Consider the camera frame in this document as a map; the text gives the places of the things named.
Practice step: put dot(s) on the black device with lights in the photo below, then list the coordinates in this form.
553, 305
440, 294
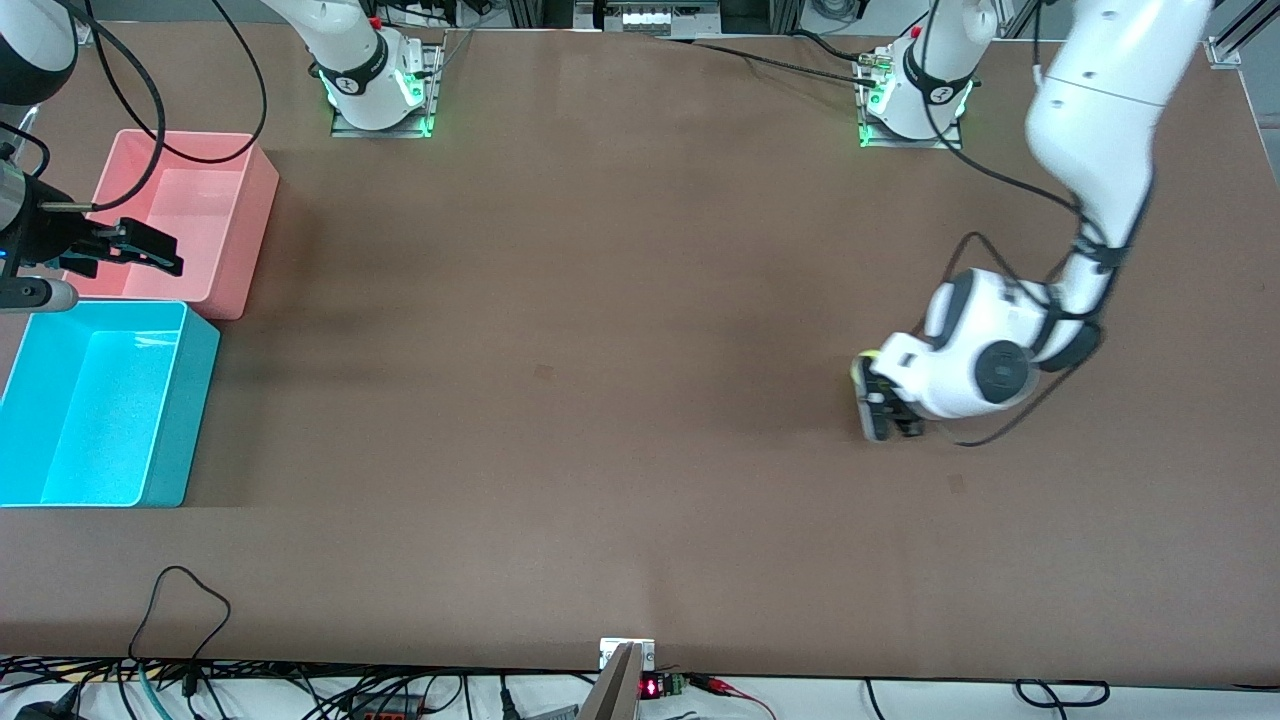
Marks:
645, 18

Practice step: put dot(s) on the grey camera pole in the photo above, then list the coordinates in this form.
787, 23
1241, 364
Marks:
615, 690

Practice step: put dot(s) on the yellow tennis ball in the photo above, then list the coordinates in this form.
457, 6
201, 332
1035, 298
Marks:
862, 360

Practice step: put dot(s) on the aluminium corner bracket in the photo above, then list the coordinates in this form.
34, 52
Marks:
1222, 52
85, 35

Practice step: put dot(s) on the small red LED display board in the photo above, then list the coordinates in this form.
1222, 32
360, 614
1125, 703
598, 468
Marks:
652, 687

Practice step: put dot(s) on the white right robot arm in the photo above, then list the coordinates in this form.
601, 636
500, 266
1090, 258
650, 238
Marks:
350, 60

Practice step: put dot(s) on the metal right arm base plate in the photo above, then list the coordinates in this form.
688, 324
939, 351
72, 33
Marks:
434, 105

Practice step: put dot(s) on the blue plastic bin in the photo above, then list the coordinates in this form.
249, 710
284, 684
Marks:
100, 420

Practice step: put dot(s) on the pink plastic bin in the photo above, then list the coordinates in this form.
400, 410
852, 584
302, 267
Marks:
225, 200

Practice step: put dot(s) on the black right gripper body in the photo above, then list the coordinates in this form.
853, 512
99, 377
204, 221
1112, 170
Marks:
48, 236

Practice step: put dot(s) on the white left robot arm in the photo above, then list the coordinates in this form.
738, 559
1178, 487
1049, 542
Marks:
1100, 100

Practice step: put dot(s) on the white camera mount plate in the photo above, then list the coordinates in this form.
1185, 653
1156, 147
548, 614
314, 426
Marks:
610, 650

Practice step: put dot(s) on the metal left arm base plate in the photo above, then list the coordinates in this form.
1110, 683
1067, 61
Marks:
945, 142

